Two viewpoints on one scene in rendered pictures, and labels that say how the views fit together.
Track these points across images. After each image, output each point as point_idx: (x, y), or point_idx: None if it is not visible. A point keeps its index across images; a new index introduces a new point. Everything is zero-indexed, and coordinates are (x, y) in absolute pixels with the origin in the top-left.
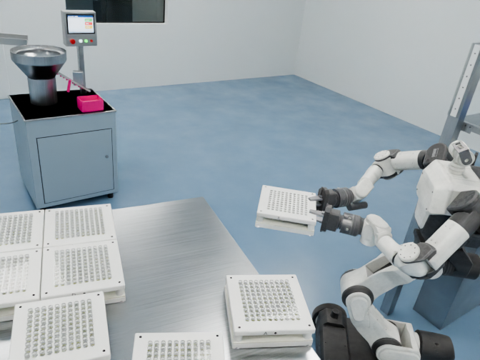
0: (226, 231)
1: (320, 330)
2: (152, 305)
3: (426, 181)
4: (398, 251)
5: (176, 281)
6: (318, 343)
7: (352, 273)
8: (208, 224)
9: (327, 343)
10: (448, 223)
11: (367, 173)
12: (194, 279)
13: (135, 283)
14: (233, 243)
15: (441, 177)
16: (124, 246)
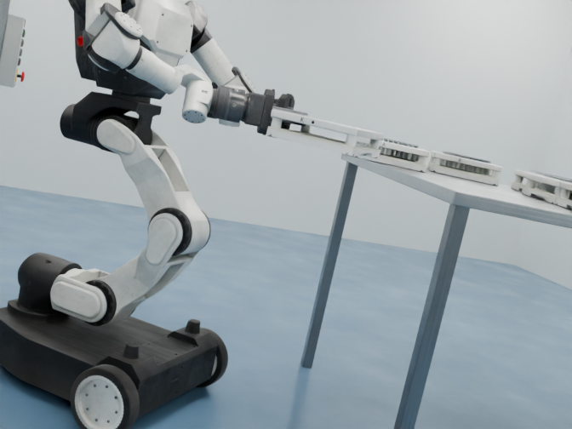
0: (417, 176)
1: (167, 367)
2: (494, 187)
3: (174, 21)
4: (252, 88)
5: (476, 185)
6: (176, 373)
7: (187, 211)
8: (443, 183)
9: (175, 352)
10: (215, 42)
11: (164, 62)
12: (456, 180)
13: (518, 194)
14: (408, 173)
15: (180, 5)
16: (551, 204)
